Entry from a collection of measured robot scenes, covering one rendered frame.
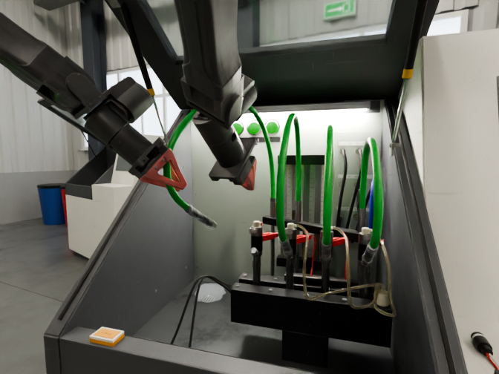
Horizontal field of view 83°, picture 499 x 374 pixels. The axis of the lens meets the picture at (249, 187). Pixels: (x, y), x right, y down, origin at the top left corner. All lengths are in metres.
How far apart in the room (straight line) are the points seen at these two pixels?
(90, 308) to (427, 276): 0.65
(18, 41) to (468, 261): 0.85
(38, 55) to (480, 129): 0.80
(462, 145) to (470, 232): 0.17
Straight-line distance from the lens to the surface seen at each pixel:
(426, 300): 0.56
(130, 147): 0.55
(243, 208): 0.97
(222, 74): 0.37
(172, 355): 0.57
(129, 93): 0.60
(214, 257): 1.06
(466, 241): 0.70
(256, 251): 0.66
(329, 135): 0.56
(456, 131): 0.73
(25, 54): 0.56
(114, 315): 0.79
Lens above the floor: 1.28
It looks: 6 degrees down
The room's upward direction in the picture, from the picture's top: straight up
